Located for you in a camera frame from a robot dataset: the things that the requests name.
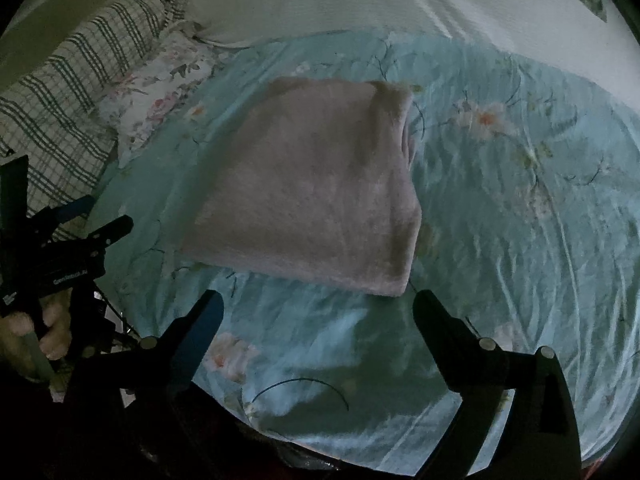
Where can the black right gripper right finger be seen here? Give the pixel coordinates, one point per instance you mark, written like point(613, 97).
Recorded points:
point(540, 439)

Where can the person's left hand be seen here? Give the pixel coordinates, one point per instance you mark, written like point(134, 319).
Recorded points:
point(53, 345)

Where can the white floral pillow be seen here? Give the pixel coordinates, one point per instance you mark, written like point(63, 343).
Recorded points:
point(136, 106)

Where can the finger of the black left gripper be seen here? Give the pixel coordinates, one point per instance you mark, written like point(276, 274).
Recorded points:
point(112, 232)

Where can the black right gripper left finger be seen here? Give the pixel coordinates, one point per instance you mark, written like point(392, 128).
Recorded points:
point(173, 358)

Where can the pink fleece garment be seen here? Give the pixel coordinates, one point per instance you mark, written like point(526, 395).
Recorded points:
point(315, 186)

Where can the striped plaid bed cover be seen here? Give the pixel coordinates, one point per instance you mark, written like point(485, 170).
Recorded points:
point(47, 114)

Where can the white ribbed blanket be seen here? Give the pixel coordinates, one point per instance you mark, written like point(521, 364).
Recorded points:
point(559, 33)

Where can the light blue floral bed sheet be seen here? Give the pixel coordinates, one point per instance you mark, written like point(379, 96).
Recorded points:
point(528, 179)

